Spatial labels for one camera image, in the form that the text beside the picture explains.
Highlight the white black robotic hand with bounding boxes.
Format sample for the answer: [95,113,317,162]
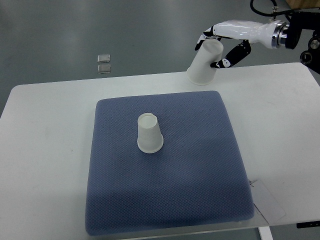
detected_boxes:
[195,20,289,69]

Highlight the white paper cup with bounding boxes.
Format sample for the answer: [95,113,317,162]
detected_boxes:
[186,39,224,86]
[137,113,164,154]

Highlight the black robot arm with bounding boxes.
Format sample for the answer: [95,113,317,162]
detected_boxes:
[249,0,320,74]

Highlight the wooden box corner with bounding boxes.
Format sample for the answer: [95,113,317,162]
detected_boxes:
[285,0,320,9]

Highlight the blue textured cushion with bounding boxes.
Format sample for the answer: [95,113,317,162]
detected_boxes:
[85,90,255,236]

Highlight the white paper cup on cushion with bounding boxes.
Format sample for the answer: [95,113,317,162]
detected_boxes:
[137,113,164,154]

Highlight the white paper tag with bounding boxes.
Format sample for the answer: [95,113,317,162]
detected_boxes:
[250,180,286,224]

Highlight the upper floor socket plate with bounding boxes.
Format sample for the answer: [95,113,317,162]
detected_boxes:
[97,53,111,63]

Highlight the black table control panel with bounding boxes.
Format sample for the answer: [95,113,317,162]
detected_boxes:
[296,220,320,229]

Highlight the white table leg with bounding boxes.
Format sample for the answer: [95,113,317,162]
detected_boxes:
[258,226,274,240]

